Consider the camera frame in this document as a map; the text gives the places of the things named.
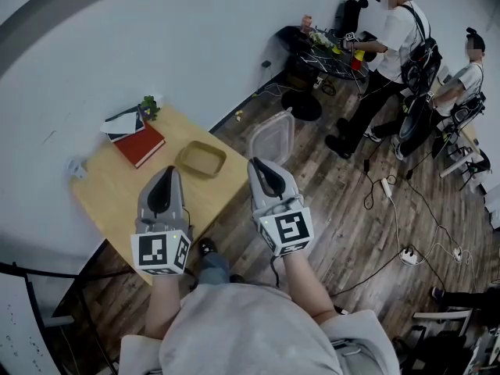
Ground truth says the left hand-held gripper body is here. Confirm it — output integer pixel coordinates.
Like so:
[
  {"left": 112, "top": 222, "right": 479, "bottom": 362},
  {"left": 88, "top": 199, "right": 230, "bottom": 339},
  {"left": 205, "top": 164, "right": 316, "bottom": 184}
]
[{"left": 130, "top": 217, "right": 194, "bottom": 277}]

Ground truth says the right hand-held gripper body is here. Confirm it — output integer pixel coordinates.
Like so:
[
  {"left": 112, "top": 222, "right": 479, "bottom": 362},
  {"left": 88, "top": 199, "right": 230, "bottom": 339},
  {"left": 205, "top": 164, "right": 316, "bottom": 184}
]
[{"left": 252, "top": 195, "right": 316, "bottom": 258}]

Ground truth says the beige plastic container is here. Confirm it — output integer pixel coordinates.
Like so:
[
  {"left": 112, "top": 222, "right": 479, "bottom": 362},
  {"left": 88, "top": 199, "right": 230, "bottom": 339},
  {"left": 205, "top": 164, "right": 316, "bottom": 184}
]
[{"left": 174, "top": 140, "right": 229, "bottom": 180}]

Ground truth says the clear plastic lid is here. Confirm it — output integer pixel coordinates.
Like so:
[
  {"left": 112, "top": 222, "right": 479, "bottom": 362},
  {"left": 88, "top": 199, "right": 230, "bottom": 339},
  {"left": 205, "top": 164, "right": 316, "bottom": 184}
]
[{"left": 245, "top": 106, "right": 296, "bottom": 168}]

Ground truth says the person's right forearm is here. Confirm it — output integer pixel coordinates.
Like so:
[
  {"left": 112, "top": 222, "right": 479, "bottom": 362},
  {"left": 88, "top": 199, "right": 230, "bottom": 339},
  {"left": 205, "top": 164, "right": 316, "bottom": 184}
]
[{"left": 280, "top": 252, "right": 338, "bottom": 326}]

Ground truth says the person's left forearm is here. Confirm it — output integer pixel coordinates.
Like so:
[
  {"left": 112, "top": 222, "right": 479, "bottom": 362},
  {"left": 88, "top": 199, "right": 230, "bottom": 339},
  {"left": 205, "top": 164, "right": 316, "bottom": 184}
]
[{"left": 144, "top": 273, "right": 185, "bottom": 341}]

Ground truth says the red hardcover book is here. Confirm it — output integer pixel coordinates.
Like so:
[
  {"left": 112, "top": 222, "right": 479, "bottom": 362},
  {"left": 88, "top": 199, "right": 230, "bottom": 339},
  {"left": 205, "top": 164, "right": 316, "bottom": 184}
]
[{"left": 112, "top": 122, "right": 167, "bottom": 170}]

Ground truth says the person's blue jeans leg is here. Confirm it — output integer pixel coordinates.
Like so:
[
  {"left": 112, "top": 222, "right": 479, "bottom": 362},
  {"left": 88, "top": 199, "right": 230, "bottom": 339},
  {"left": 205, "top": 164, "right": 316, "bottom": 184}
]
[{"left": 197, "top": 250, "right": 232, "bottom": 289}]

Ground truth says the green and white booklet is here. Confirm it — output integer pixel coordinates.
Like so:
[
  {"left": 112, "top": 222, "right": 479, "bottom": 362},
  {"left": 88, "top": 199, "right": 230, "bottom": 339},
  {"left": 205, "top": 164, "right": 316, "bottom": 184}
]
[{"left": 104, "top": 105, "right": 147, "bottom": 145}]

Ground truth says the round black marble table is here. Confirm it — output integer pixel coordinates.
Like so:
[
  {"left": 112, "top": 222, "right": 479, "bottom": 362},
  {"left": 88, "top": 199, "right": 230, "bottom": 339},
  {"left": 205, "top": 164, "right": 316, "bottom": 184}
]
[{"left": 275, "top": 25, "right": 370, "bottom": 122}]

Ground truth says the white paper sheet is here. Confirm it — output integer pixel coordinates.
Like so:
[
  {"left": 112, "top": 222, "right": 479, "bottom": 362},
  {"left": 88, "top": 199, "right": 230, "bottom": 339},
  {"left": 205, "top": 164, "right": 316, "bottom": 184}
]
[{"left": 100, "top": 114, "right": 138, "bottom": 134}]

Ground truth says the potted plant with purple flowers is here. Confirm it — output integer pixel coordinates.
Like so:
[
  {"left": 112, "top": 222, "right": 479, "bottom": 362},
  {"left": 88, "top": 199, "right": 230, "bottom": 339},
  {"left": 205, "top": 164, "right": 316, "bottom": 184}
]
[{"left": 138, "top": 91, "right": 163, "bottom": 123}]

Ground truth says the person's grey sweatshirt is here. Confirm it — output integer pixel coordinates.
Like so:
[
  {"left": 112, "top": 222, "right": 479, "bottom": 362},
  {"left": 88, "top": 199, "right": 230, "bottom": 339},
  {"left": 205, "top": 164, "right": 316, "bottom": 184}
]
[{"left": 119, "top": 283, "right": 402, "bottom": 375}]

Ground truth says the square white power strip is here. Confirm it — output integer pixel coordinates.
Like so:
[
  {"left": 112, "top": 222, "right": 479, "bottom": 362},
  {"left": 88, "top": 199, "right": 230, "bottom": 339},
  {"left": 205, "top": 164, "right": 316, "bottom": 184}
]
[{"left": 398, "top": 247, "right": 420, "bottom": 266}]

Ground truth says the white flower bunch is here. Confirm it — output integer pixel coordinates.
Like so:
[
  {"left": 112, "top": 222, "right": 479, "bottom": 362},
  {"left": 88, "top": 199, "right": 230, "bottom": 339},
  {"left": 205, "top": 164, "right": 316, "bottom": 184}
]
[{"left": 309, "top": 31, "right": 335, "bottom": 51}]

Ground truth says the black office chair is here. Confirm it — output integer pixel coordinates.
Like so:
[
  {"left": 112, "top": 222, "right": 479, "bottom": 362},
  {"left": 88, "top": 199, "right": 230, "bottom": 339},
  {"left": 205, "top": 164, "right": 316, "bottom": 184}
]
[{"left": 334, "top": 0, "right": 370, "bottom": 39}]

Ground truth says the whiteboard with black frame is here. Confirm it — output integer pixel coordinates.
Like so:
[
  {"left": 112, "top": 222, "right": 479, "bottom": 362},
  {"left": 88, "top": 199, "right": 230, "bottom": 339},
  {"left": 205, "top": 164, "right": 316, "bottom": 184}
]
[{"left": 0, "top": 266, "right": 54, "bottom": 375}]

